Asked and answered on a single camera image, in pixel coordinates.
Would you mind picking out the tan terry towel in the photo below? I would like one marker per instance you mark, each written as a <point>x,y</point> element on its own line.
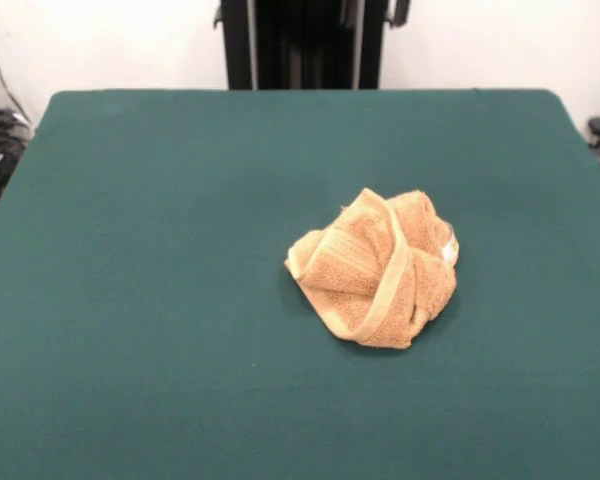
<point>360,270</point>

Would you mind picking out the dark green table cloth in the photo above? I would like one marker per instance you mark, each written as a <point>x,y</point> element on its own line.
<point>130,300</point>

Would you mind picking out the black equipment pile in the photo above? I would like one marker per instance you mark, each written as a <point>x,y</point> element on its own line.
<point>0,150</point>

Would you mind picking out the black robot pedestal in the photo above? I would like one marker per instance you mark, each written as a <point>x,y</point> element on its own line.
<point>305,45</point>

